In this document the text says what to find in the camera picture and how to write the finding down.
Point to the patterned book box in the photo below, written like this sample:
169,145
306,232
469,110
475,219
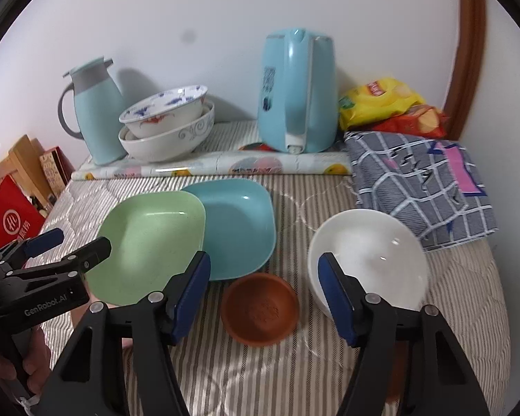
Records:
57,169

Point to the green square plate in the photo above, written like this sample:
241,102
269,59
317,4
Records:
153,236

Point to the yellow chips bag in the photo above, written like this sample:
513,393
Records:
375,102

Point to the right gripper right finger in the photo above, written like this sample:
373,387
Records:
368,323

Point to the large white bowl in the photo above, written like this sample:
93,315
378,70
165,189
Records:
378,250

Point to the light blue thermos jug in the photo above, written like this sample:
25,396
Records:
98,103

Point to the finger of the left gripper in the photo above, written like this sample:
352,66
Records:
74,264
16,253

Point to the blue patterned porcelain bowl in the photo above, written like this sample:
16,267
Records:
164,111

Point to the person's left hand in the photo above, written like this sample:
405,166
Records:
89,371

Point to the red paper bag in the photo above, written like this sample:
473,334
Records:
19,220

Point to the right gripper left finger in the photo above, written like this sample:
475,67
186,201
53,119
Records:
162,319

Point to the grey checked folded cloth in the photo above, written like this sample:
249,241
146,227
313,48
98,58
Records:
430,185

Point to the brown clay saucer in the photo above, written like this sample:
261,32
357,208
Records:
260,310
398,375

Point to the light blue electric kettle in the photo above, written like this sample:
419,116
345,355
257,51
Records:
298,99

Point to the wooden chair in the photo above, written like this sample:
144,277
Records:
22,164

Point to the blue square plate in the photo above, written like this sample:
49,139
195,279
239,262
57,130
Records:
240,226

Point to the brown wooden door frame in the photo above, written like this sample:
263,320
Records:
472,25

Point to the rolled fruit-print table mat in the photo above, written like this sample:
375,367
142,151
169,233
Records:
228,163

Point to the white scroll-pattern bowl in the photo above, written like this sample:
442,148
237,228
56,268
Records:
170,145

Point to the red snack bag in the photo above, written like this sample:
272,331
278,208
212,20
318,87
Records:
420,120

